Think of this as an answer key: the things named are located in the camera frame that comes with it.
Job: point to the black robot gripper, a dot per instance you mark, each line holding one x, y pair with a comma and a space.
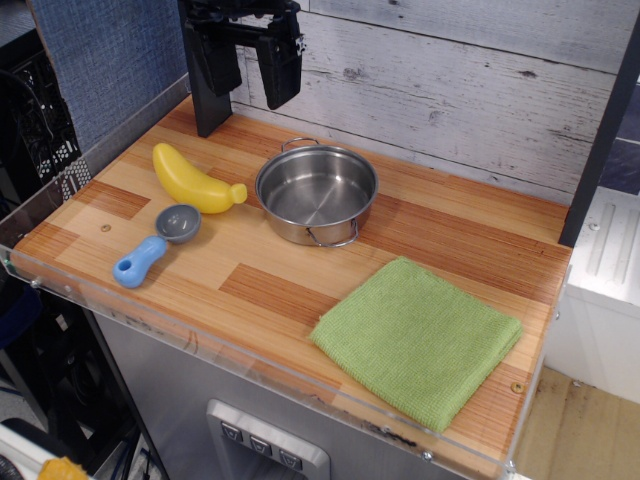
279, 45

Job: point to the blue and grey toy spoon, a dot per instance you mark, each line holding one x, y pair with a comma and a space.
177, 224

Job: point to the green folded towel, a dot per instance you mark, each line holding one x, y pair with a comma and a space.
418, 342

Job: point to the yellow plastic toy banana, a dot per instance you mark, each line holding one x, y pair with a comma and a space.
188, 185

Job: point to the small stainless steel pot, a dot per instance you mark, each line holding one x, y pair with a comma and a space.
316, 194

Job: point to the black plastic crate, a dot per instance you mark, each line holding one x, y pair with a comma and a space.
38, 139

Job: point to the clear acrylic table edge guard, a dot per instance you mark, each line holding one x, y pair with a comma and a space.
219, 331

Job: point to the silver dispenser button panel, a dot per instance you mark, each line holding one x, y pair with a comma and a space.
265, 442

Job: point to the white ribbed box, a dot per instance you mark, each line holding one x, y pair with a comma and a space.
595, 336

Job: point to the yellow object bottom left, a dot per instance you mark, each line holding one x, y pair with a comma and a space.
61, 469

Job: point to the black vertical post left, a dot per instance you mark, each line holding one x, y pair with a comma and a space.
211, 111

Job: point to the black vertical post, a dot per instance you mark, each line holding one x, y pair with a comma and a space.
211, 111
617, 104

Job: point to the black vertical post right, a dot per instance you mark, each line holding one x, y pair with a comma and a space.
617, 104

